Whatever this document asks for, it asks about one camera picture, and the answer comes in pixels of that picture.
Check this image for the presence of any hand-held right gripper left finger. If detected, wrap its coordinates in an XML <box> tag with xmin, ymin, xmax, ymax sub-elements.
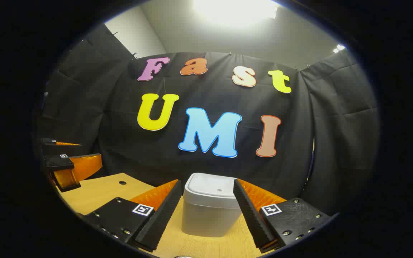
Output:
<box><xmin>83</xmin><ymin>179</ymin><xmax>182</xmax><ymax>253</ymax></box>

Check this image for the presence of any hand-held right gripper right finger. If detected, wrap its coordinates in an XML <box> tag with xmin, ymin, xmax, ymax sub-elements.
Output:
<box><xmin>233</xmin><ymin>178</ymin><xmax>338</xmax><ymax>254</ymax></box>

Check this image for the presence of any white desktop garbage bin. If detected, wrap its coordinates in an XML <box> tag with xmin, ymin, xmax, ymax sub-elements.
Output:
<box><xmin>181</xmin><ymin>173</ymin><xmax>245</xmax><ymax>238</ymax></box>

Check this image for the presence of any wooden desktop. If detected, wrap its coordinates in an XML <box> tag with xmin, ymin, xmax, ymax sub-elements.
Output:
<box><xmin>56</xmin><ymin>173</ymin><xmax>275</xmax><ymax>258</ymax></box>

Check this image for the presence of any black backdrop cloth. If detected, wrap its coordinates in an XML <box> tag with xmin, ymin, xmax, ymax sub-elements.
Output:
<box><xmin>36</xmin><ymin>23</ymin><xmax>379</xmax><ymax>215</ymax></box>

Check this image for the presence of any large ceiling light panel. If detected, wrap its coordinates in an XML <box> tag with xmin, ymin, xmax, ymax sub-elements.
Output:
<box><xmin>192</xmin><ymin>0</ymin><xmax>279</xmax><ymax>26</ymax></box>

